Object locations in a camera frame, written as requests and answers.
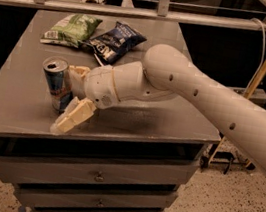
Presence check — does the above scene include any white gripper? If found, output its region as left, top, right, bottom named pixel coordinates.
left=50, top=65, right=120, bottom=135

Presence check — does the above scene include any Red Bull can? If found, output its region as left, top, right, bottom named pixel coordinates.
left=42, top=56, right=73, bottom=114

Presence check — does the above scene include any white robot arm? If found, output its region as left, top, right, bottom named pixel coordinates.
left=50, top=44, right=266, bottom=172

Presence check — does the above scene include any dark blue chip bag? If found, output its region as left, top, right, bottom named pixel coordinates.
left=86, top=20, right=146, bottom=65

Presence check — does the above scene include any green chip bag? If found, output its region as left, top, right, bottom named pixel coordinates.
left=40, top=13, right=103, bottom=48

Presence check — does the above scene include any grey drawer cabinet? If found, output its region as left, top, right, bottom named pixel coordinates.
left=0, top=10, right=219, bottom=211

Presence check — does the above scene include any middle grey drawer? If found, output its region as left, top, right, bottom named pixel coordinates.
left=14, top=189, right=178, bottom=209

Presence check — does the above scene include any white cable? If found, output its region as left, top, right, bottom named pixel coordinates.
left=237, top=16, right=266, bottom=98

